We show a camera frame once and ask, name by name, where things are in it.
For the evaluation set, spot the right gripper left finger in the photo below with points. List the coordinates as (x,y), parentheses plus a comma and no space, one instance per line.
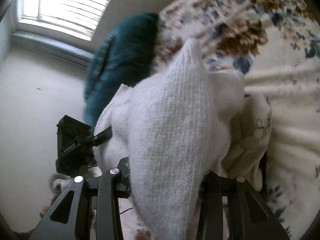
(85,202)

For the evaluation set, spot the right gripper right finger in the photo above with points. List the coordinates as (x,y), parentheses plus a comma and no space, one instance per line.
(249,216)

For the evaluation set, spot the white knit garment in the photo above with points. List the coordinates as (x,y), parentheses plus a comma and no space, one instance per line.
(174,127)

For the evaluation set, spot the cream embroidered cloth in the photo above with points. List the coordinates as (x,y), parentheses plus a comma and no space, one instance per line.
(251,132)

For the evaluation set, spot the teal plush pillow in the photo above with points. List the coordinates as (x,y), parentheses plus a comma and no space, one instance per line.
(123,58)

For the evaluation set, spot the window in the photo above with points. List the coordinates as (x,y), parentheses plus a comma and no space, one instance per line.
(76,23)

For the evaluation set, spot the floral bed blanket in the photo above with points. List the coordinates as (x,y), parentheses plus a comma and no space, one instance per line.
(275,44)

